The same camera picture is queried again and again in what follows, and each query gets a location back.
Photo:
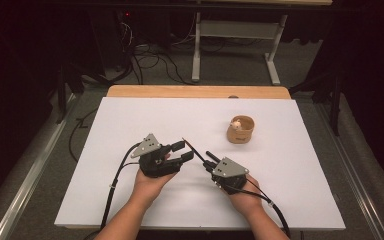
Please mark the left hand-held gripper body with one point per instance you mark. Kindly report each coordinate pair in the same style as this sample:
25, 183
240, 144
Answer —
146, 146

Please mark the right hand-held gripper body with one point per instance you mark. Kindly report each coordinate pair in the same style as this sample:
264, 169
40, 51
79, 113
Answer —
228, 168

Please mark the brush pen with gold ferrule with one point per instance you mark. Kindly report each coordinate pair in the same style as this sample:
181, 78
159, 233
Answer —
193, 150

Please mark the yellow pen holder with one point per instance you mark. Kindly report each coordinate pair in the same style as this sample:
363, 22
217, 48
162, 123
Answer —
243, 135

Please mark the person's right hand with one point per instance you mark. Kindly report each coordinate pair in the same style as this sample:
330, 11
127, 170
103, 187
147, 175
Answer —
246, 201

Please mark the person's left hand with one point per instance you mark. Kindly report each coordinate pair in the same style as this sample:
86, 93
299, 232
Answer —
150, 188

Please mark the white table board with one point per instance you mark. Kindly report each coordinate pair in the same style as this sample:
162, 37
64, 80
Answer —
180, 116

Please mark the small cream animal figure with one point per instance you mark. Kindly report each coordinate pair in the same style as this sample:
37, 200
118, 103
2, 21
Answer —
236, 125

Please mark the wooden table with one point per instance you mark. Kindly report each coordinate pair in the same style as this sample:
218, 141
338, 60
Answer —
196, 91

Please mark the black metal stand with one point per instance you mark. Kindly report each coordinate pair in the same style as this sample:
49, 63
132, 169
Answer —
61, 96
336, 106

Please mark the dark cabinet with red light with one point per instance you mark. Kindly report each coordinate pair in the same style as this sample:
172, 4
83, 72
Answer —
113, 40

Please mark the metal floor rail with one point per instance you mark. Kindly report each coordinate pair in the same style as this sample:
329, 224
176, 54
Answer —
23, 190
356, 173

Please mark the white metal table frame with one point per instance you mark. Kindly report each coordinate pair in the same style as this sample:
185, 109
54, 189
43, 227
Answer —
236, 29

